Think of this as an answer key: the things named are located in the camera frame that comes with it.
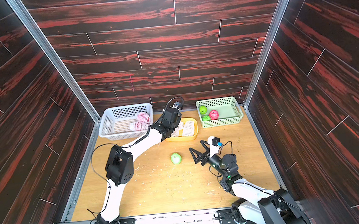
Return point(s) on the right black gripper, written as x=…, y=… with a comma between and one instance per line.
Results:
x=205, y=154

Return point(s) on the green plastic mesh basket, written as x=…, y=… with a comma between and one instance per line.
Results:
x=228, y=108

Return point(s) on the white plastic mesh basket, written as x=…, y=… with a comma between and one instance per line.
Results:
x=115, y=122

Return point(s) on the white foam net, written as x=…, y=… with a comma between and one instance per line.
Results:
x=179, y=128
x=188, y=129

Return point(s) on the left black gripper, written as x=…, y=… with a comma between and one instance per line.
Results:
x=177, y=121

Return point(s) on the left aluminium frame post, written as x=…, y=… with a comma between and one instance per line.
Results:
x=30, y=24

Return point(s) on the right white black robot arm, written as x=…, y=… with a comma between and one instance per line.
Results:
x=255, y=204

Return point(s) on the aluminium frame post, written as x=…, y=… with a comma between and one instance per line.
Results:
x=269, y=39
x=30, y=24

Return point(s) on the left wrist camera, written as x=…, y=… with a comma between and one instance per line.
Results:
x=176, y=106

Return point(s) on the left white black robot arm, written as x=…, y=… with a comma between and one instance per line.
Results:
x=120, y=165

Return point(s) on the yellow plastic tub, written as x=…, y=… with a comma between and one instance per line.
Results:
x=181, y=138

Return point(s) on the right aluminium frame post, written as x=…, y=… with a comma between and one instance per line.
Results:
x=269, y=39

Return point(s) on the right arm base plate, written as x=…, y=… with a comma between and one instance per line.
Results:
x=227, y=218

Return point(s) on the green apple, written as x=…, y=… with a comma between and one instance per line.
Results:
x=202, y=110
x=206, y=118

